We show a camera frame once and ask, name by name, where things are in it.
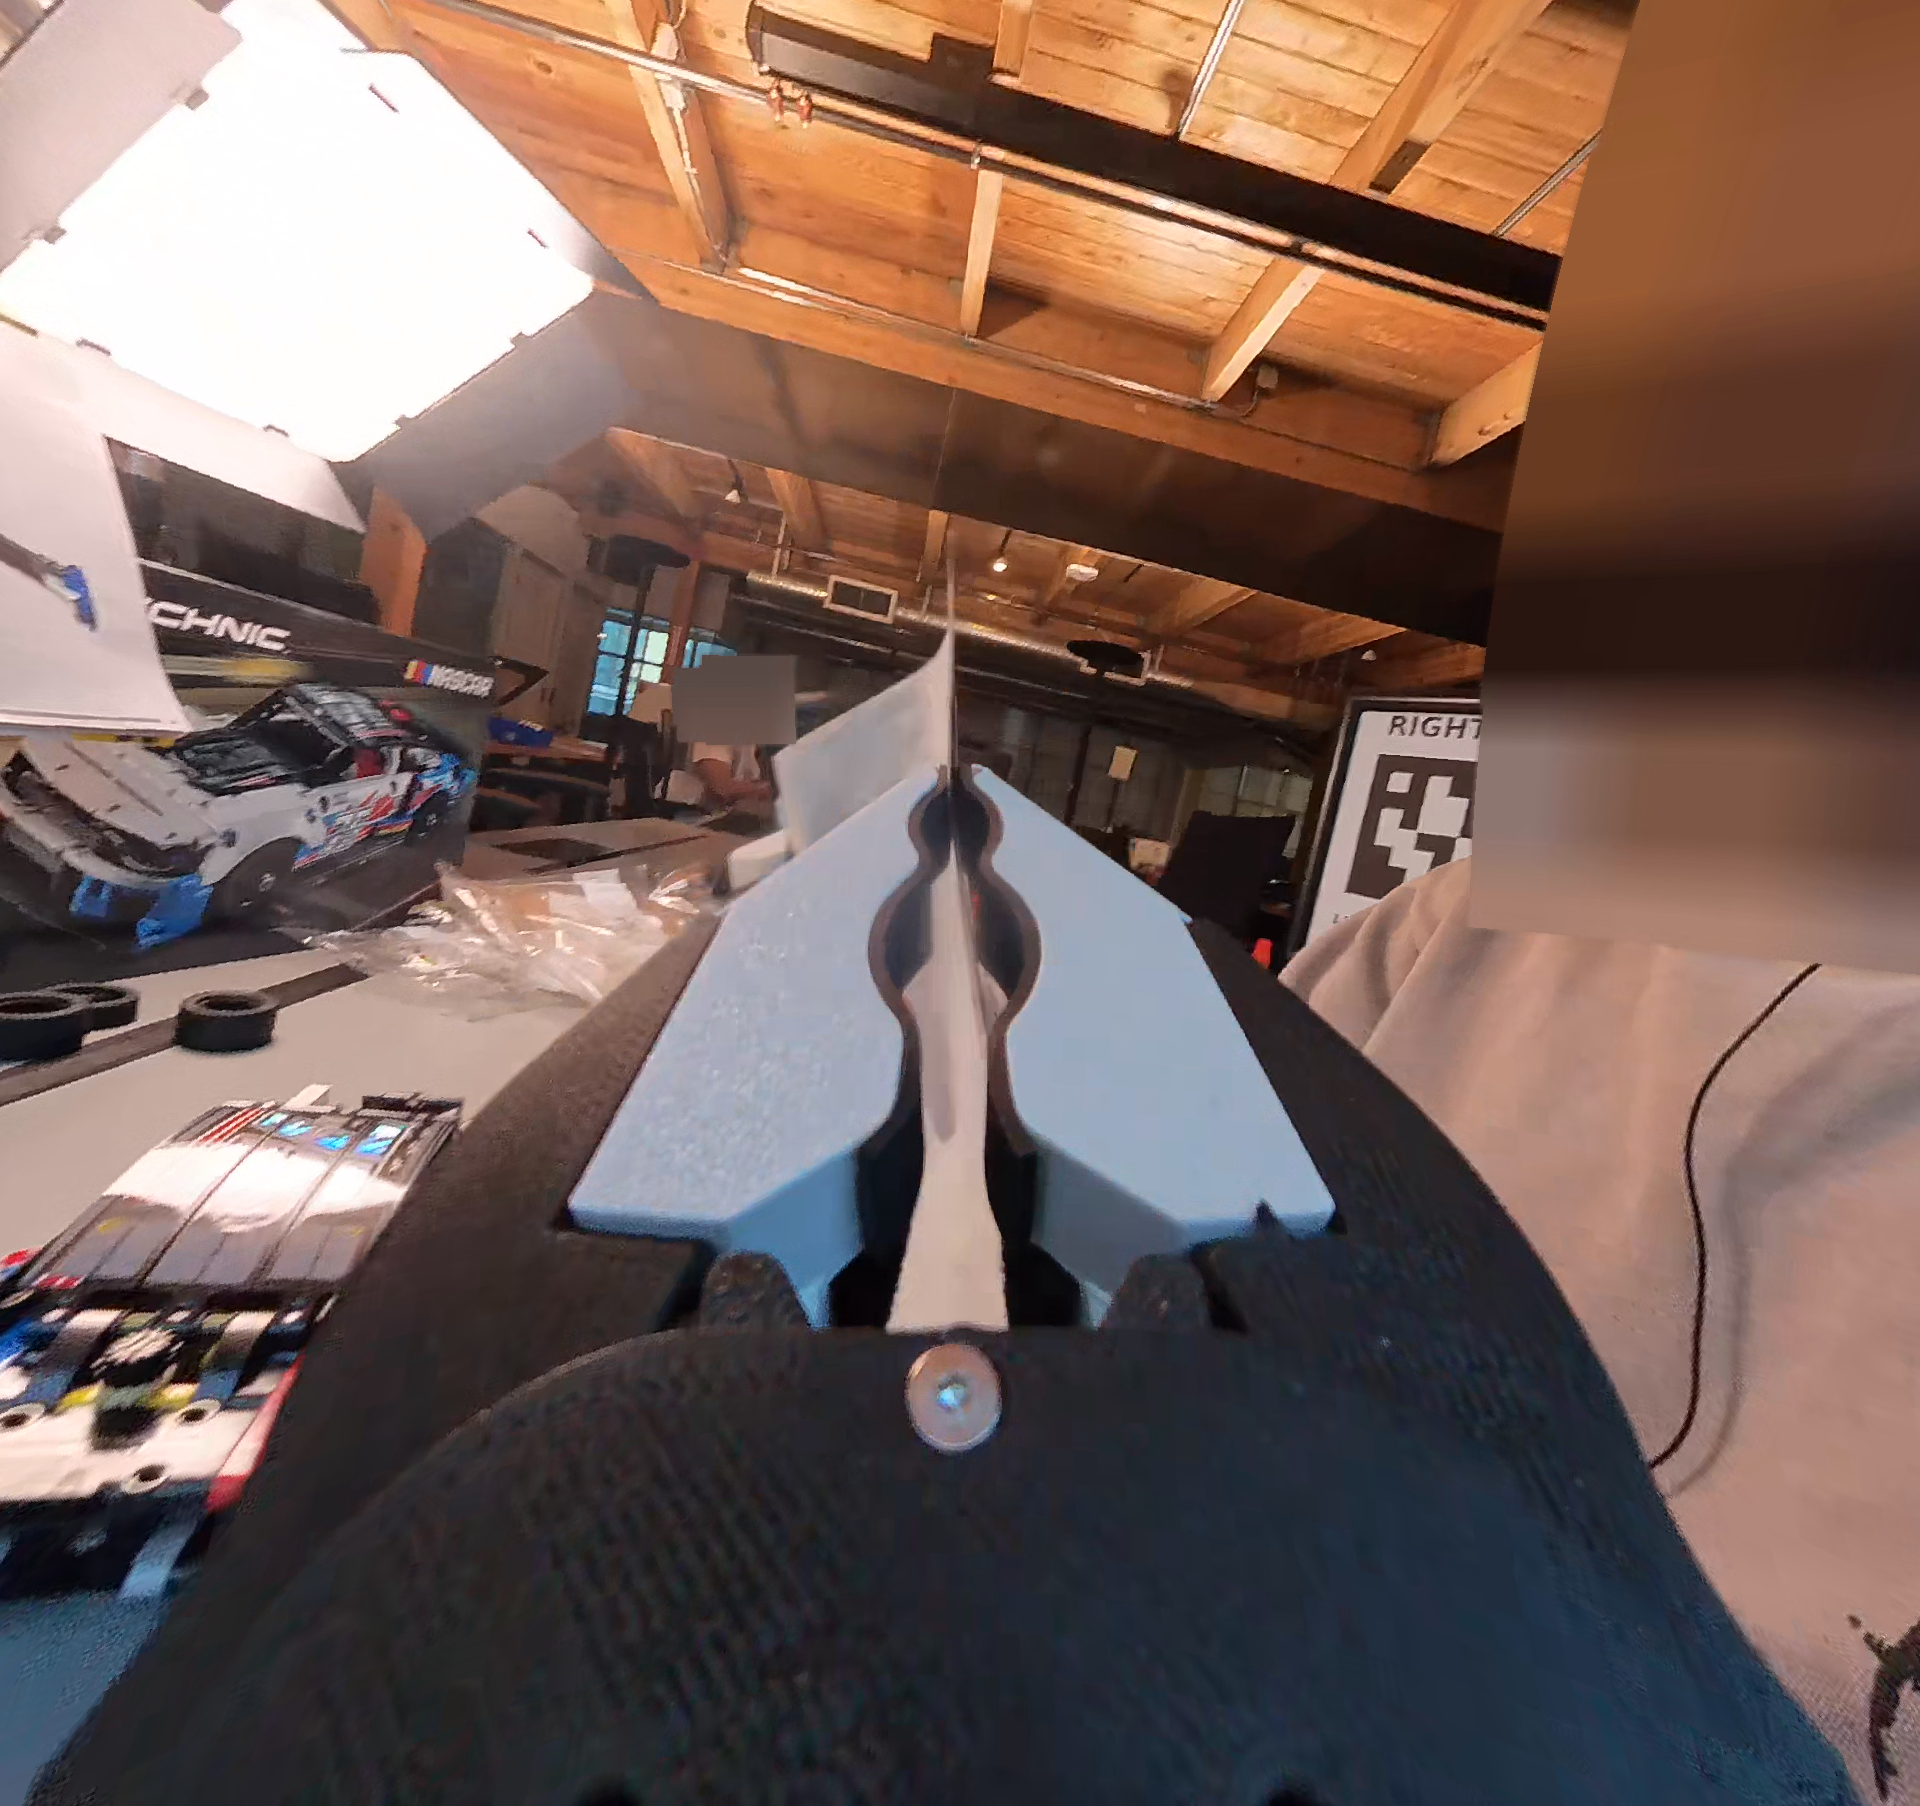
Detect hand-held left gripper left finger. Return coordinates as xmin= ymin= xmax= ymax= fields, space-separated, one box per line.
xmin=571 ymin=773 xmax=956 ymax=1327

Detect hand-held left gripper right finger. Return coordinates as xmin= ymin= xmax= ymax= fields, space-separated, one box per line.
xmin=968 ymin=768 xmax=1337 ymax=1327

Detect holographic sticker sheet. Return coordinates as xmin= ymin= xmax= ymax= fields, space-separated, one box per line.
xmin=772 ymin=545 xmax=1011 ymax=1336

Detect black lego set box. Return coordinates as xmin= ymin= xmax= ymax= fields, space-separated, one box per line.
xmin=0 ymin=554 xmax=550 ymax=955

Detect lego race car model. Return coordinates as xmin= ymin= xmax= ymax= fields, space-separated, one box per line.
xmin=0 ymin=1086 xmax=468 ymax=1600

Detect black lego tyres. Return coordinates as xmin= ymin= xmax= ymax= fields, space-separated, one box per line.
xmin=0 ymin=964 xmax=368 ymax=1108

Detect crumpled clear plastic bags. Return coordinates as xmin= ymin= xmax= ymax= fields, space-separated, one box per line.
xmin=318 ymin=814 xmax=782 ymax=1016

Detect person's torso in beige hoodie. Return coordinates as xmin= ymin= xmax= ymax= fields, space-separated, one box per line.
xmin=1282 ymin=862 xmax=1920 ymax=1806

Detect framed marker sign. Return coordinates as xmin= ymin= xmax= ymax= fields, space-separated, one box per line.
xmin=1299 ymin=698 xmax=1487 ymax=944

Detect paned window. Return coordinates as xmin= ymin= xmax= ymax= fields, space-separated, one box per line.
xmin=597 ymin=603 xmax=708 ymax=729

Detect open instruction booklet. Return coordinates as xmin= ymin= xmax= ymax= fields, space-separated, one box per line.
xmin=0 ymin=382 xmax=198 ymax=735

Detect overhead softbox light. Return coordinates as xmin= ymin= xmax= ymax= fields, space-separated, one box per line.
xmin=0 ymin=0 xmax=632 ymax=541

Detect thin black microphone cable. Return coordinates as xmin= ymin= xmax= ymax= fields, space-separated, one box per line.
xmin=1647 ymin=964 xmax=1826 ymax=1473

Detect black ceiling track rail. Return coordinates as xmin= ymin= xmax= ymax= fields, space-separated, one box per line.
xmin=748 ymin=6 xmax=1562 ymax=322

